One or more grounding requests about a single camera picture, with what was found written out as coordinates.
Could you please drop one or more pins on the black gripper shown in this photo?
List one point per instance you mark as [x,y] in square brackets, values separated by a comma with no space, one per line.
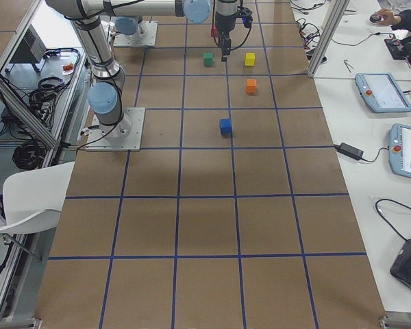
[224,18]

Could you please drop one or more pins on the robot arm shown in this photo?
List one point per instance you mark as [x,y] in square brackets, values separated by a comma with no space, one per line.
[130,25]
[105,97]

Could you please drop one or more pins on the green wooden block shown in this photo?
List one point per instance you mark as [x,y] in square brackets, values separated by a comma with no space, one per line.
[208,59]

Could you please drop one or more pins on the yellow wooden block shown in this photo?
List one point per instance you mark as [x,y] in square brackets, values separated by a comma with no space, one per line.
[250,59]

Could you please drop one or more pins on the orange wooden block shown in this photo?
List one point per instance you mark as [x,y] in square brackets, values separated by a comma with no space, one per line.
[251,86]

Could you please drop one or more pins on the blue wooden block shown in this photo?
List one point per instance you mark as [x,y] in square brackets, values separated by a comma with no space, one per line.
[225,126]

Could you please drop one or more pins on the person hand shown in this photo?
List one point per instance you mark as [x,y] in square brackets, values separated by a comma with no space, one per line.
[386,17]

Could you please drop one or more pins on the upper teach pendant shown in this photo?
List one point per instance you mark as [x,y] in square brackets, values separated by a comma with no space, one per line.
[381,93]

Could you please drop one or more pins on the teach pendant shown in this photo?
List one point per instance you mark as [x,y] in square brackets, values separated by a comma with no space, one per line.
[399,149]
[381,93]

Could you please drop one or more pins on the black power adapter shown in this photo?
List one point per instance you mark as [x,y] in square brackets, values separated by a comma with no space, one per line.
[349,151]

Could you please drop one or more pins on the grey electronics box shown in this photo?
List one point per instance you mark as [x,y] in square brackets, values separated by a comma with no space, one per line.
[31,50]

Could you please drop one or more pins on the lower teach pendant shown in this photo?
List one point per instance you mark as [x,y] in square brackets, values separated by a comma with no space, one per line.
[399,149]

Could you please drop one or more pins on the white chair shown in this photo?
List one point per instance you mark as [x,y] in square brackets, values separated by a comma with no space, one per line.
[33,200]

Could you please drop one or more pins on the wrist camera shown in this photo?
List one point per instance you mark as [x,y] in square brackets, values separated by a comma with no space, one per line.
[246,15]

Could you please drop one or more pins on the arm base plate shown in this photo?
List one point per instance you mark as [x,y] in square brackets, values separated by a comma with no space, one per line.
[127,135]
[144,36]

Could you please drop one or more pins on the aluminium frame post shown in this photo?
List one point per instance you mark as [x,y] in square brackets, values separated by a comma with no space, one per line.
[331,21]

